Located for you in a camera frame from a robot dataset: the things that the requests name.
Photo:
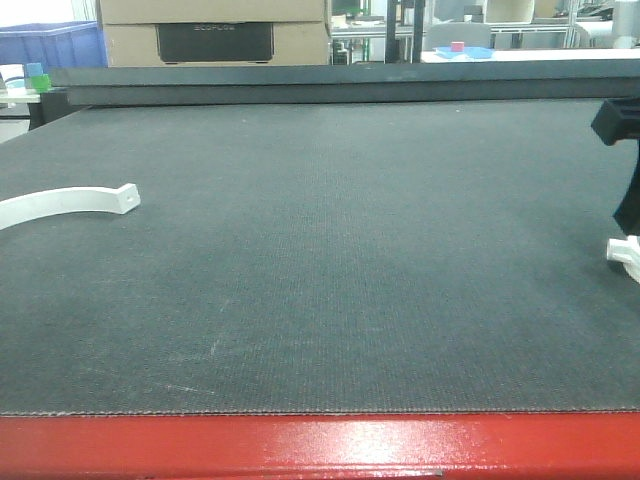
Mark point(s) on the blue plastic bin on table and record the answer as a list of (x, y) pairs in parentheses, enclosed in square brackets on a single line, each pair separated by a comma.
[(54, 45)]

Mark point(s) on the white paper cup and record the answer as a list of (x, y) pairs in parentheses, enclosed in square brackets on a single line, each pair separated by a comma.
[(12, 79)]

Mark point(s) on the large cardboard box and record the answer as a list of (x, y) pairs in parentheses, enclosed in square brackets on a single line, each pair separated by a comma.
[(215, 33)]

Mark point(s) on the blue tray in background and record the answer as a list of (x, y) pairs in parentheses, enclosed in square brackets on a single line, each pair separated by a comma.
[(466, 53)]

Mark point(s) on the white curved PVC pipe clamp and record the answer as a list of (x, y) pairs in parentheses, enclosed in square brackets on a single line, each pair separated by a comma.
[(37, 205)]

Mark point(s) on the white PVC pipe fitting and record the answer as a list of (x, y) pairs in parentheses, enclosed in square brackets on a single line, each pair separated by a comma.
[(625, 252)]

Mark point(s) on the pink cube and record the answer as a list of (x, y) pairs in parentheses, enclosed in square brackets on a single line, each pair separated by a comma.
[(457, 46)]

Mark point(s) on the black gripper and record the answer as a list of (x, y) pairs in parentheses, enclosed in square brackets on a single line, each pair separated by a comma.
[(616, 120)]

